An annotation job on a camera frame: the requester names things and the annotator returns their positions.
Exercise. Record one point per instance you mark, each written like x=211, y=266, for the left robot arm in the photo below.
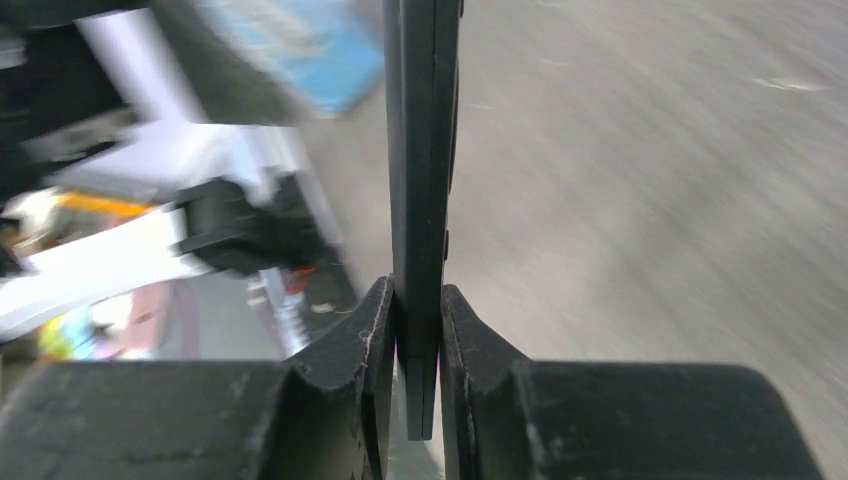
x=164, y=157

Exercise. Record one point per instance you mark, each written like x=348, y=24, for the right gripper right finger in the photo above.
x=506, y=416

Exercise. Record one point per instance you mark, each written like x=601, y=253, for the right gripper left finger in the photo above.
x=321, y=414

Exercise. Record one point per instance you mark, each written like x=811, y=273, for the black remote control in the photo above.
x=421, y=92

